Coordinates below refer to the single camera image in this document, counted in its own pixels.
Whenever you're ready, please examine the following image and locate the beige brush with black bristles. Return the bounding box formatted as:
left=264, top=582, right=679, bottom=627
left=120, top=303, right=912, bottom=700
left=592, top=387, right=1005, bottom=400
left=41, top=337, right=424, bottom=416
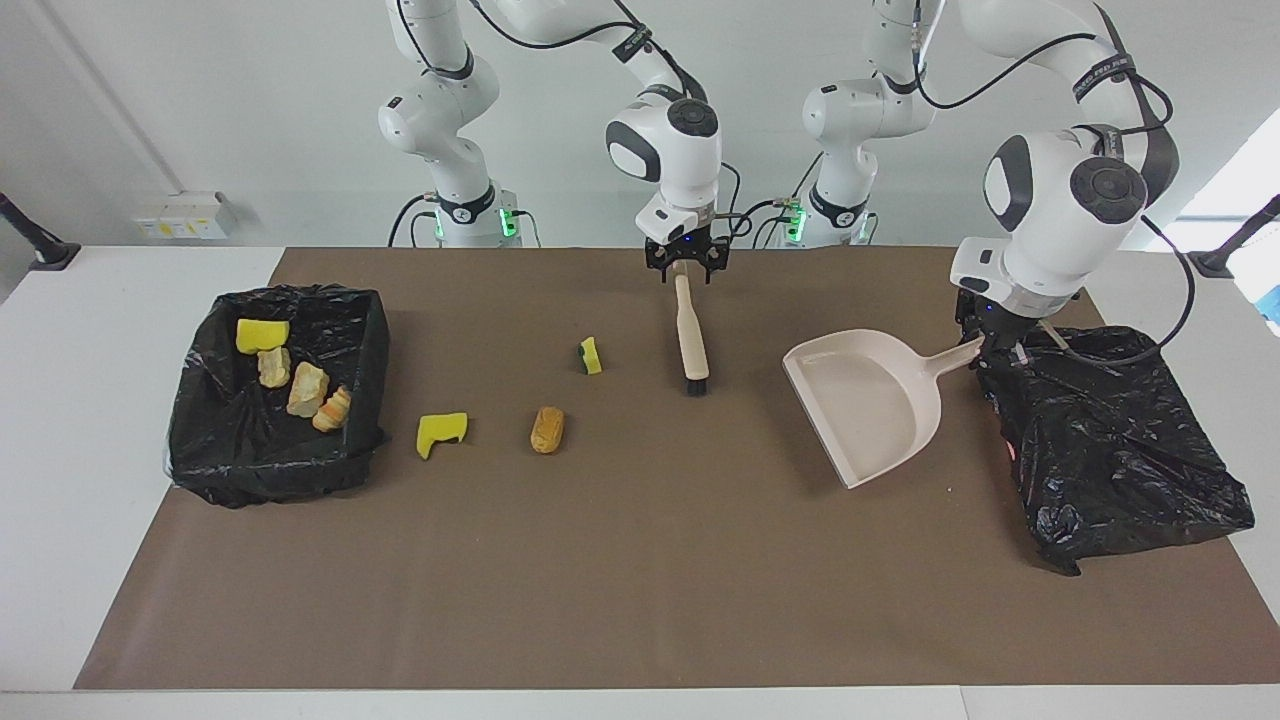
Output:
left=673, top=262, right=711, bottom=397

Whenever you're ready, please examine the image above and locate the beige plastic dustpan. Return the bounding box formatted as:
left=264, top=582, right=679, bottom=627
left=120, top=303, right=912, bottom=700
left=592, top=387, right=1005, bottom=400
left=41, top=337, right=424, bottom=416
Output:
left=782, top=329, right=986, bottom=490

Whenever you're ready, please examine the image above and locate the orange striped croissant piece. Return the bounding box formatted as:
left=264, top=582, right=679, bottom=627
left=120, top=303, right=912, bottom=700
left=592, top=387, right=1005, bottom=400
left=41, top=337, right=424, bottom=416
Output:
left=311, top=386, right=353, bottom=433

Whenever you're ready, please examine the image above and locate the yellowish pale bread piece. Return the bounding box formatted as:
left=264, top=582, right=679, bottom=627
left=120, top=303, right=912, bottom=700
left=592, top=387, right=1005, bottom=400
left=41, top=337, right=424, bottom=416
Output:
left=287, top=362, right=330, bottom=419

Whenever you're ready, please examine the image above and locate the yellow sponge wedge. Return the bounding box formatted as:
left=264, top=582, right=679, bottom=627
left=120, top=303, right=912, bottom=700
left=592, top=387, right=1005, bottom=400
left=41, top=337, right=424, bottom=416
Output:
left=235, top=318, right=291, bottom=356

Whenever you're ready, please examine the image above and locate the bin wrapped in black bag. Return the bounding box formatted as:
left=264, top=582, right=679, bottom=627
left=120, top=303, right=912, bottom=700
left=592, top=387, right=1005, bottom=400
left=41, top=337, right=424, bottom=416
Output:
left=976, top=324, right=1256, bottom=577

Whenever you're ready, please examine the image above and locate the open bin with black liner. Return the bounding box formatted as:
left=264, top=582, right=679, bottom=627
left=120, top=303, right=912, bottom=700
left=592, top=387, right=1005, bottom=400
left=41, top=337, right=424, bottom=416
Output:
left=163, top=284, right=391, bottom=509

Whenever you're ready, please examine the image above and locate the white blue package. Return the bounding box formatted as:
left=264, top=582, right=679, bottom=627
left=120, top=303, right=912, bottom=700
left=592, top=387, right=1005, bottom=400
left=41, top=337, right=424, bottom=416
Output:
left=1228, top=235, right=1280, bottom=336

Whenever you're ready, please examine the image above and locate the notched yellow sponge piece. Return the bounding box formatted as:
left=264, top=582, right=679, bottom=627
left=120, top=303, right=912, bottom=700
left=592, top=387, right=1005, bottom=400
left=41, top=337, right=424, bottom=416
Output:
left=416, top=412, right=469, bottom=461

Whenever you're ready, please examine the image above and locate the brown paper table mat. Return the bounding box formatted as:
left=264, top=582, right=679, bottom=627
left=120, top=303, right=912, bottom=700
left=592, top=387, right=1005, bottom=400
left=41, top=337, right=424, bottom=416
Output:
left=73, top=247, right=1280, bottom=691

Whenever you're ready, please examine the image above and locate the left arm base cable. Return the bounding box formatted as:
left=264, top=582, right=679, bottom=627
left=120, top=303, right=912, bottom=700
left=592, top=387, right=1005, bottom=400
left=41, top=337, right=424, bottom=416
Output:
left=735, top=195, right=801, bottom=248

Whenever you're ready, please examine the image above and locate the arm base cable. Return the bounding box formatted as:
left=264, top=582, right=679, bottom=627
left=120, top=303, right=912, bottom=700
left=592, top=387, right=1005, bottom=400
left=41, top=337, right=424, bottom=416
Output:
left=735, top=195, right=801, bottom=248
left=388, top=193, right=443, bottom=248

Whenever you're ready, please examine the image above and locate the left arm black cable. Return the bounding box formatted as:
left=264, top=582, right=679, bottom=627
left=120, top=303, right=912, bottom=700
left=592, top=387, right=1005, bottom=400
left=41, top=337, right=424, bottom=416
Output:
left=910, top=0, right=1198, bottom=366

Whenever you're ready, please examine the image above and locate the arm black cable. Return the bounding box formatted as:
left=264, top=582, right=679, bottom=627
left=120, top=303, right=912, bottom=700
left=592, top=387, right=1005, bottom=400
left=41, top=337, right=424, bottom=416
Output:
left=910, top=0, right=1198, bottom=366
left=395, top=0, right=743, bottom=241

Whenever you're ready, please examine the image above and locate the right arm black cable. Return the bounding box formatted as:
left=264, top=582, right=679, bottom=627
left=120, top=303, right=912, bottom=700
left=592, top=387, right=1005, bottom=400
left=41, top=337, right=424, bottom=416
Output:
left=395, top=0, right=743, bottom=241

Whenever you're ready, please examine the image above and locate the black camera stand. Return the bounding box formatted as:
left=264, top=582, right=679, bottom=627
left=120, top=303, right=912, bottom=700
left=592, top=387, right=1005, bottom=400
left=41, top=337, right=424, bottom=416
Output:
left=1188, top=195, right=1280, bottom=279
left=0, top=192, right=81, bottom=271

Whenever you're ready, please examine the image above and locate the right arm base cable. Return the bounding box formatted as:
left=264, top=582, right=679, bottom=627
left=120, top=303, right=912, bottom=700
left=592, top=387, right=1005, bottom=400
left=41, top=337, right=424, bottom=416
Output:
left=388, top=193, right=443, bottom=248

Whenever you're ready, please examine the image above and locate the white wall socket box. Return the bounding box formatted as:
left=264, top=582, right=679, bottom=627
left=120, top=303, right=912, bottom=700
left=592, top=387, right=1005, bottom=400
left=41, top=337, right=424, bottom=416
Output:
left=132, top=192, right=233, bottom=241

